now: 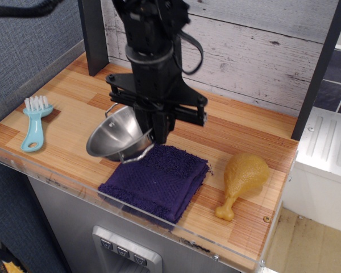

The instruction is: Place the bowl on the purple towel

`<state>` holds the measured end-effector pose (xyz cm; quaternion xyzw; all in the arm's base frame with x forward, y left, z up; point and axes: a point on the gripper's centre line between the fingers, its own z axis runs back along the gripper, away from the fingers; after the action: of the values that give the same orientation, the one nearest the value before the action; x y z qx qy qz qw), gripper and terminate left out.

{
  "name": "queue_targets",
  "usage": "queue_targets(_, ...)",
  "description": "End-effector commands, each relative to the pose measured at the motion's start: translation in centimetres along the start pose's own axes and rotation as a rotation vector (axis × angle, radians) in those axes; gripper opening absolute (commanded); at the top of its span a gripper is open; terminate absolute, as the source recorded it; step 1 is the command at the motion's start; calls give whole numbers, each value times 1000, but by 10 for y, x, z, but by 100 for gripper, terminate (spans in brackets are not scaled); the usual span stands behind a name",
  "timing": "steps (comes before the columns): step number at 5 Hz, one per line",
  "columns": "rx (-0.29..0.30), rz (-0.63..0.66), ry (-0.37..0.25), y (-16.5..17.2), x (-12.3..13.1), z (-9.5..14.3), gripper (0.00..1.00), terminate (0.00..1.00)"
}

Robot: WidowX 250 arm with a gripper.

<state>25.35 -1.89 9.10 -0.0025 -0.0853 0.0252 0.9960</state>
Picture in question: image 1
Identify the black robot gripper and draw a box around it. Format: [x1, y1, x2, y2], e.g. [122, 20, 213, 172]
[106, 48, 207, 144]

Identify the stainless steel bowl with handles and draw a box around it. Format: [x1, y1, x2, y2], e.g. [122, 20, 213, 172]
[86, 103, 155, 164]

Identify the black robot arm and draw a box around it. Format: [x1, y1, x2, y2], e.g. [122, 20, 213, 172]
[106, 1, 207, 144]

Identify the purple folded towel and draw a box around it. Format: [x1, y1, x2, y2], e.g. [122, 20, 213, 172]
[98, 145, 209, 224]

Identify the yellow toy chicken drumstick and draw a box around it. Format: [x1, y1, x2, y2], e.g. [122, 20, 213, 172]
[215, 153, 270, 221]

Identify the light blue dish brush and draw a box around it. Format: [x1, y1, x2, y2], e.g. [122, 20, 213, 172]
[21, 95, 53, 152]

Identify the grey control panel with buttons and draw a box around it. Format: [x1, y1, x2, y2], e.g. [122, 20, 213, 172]
[92, 225, 163, 273]

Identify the clear acrylic front guard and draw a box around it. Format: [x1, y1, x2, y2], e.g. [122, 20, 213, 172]
[0, 148, 286, 272]

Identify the white toy sink drainboard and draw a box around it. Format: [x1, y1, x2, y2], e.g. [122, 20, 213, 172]
[297, 107, 341, 177]

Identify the yellow object bottom left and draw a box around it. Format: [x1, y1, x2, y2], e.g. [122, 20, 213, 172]
[3, 262, 24, 273]

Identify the black cable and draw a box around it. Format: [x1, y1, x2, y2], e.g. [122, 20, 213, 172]
[176, 30, 204, 76]

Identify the dark grey left post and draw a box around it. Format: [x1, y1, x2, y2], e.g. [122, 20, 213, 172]
[78, 0, 109, 76]

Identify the dark grey post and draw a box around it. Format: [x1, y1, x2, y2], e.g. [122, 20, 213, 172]
[78, 0, 109, 76]
[291, 0, 341, 141]

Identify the dark grey right post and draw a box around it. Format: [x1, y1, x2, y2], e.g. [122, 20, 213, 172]
[291, 0, 341, 141]

